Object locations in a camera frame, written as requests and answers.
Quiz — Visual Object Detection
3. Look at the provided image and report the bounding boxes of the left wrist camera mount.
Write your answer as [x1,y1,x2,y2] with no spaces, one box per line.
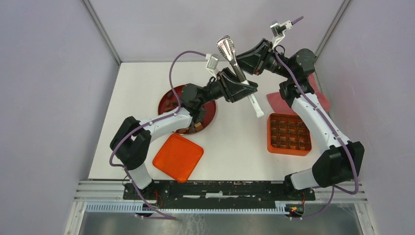
[205,53,219,78]

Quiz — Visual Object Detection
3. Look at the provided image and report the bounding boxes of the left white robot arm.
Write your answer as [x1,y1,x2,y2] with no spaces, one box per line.
[110,68,258,200]

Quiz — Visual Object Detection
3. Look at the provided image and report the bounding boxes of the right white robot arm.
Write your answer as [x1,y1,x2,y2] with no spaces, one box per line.
[236,39,365,200]

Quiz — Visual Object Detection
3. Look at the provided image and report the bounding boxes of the metal serving tongs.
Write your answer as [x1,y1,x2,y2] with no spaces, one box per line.
[216,35,264,118]

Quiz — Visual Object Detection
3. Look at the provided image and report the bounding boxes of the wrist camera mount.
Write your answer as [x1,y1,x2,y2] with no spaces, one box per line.
[205,53,219,78]
[270,21,293,49]

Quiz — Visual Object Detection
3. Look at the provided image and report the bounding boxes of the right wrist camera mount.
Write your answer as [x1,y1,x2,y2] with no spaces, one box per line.
[270,21,293,49]

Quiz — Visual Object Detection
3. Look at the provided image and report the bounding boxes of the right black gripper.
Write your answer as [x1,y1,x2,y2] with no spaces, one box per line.
[230,38,294,79]

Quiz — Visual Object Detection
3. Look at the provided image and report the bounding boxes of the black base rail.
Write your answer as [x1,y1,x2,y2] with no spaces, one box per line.
[123,180,316,209]

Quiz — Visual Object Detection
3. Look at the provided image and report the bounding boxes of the orange compartment chocolate box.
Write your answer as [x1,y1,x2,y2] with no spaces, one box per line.
[267,113,312,156]

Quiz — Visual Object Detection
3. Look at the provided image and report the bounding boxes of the pink cloth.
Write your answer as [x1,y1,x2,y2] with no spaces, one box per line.
[266,74,331,115]

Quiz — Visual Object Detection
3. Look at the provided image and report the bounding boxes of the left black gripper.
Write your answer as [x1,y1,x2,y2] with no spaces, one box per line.
[197,67,257,106]

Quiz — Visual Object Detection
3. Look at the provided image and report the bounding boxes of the orange box lid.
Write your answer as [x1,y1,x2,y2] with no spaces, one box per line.
[152,134,204,183]

